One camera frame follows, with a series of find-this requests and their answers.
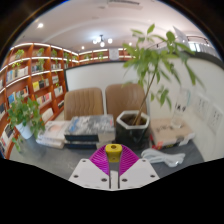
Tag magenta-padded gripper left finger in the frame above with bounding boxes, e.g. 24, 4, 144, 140
68, 145, 112, 191

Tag leafy plant in white pot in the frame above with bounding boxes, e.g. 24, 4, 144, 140
6, 96, 46, 153

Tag tall plant in black pot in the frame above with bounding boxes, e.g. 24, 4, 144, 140
115, 23, 201, 151

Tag red-spined book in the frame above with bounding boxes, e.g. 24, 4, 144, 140
151, 141, 165, 150

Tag yellow charger block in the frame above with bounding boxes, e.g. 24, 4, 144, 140
105, 143, 123, 164

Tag black track light rail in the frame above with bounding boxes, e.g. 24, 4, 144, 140
186, 34, 214, 48

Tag black ceiling chandelier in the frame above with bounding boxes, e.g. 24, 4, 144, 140
92, 34, 114, 48

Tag white standing sign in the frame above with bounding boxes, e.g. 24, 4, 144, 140
173, 26, 189, 44

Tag white thick book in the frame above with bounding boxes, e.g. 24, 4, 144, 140
35, 134, 66, 150

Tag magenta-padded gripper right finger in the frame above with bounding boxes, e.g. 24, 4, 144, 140
117, 144, 160, 191

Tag white thin book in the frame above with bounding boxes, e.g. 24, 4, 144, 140
43, 120, 73, 141

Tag orange wooden bookshelf unit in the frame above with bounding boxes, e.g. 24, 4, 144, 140
0, 41, 134, 159

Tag clear drink bottle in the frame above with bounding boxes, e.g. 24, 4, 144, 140
171, 88, 192, 129

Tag white wall outlet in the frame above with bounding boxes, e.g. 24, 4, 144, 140
206, 104, 224, 134
194, 94, 211, 121

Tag white power strip cable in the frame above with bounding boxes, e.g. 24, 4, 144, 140
140, 148, 186, 168

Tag small white shelf sign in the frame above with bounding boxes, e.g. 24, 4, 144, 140
108, 49, 120, 62

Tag recessed ceiling lights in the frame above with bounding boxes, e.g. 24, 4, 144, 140
36, 21, 86, 51

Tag ceiling air vent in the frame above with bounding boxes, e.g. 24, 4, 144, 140
106, 0, 144, 10

